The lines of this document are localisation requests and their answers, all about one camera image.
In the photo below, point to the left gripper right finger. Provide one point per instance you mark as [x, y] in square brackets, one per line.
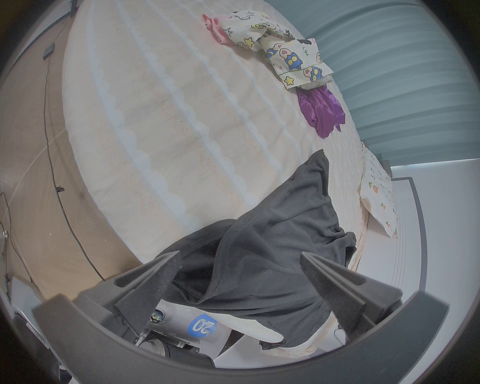
[337, 292]

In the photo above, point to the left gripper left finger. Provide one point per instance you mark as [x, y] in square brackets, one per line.
[142, 296]

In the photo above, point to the black T-shirt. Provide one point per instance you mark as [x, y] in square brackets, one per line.
[262, 243]

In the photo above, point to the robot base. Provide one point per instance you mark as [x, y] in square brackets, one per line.
[176, 315]

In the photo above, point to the bed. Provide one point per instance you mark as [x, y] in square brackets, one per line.
[168, 112]

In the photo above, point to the white printed pillow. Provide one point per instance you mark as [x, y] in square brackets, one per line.
[378, 195]

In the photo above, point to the grey bedside table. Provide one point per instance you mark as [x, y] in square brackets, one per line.
[384, 163]

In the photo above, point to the purple satin garment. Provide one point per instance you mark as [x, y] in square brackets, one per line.
[318, 112]

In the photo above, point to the blue-green curtain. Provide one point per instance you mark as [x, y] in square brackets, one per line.
[393, 75]

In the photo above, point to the white printed pyjama top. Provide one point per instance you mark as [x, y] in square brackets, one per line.
[285, 56]

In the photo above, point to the black power adapter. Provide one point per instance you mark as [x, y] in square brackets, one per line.
[48, 50]

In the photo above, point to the pink garment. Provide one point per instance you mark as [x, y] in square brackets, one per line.
[215, 30]

